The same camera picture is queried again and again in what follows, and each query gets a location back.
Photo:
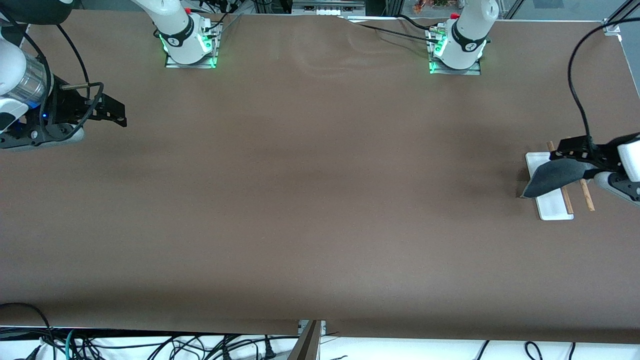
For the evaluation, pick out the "wooden chopsticks pair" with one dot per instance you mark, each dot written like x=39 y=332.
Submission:
x=568 y=202

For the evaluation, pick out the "wooden rack rod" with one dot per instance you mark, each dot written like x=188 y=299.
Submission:
x=589 y=197

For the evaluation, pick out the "metal table leg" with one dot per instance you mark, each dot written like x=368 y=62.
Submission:
x=306 y=342

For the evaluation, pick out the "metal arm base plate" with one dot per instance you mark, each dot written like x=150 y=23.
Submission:
x=475 y=70
x=172 y=63

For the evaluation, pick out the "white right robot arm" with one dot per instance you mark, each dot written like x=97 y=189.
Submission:
x=175 y=20

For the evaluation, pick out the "grey metal box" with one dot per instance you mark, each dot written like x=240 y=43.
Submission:
x=327 y=5

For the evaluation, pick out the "white table corner bracket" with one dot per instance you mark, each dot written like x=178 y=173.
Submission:
x=612 y=27

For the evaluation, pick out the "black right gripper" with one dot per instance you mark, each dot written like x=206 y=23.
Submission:
x=64 y=104

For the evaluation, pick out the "dark grey cloth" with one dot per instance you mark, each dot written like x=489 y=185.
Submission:
x=552 y=177

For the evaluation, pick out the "white rack base tray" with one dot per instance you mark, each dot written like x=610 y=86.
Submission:
x=552 y=207

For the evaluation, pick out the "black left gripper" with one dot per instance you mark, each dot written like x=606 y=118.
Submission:
x=601 y=154

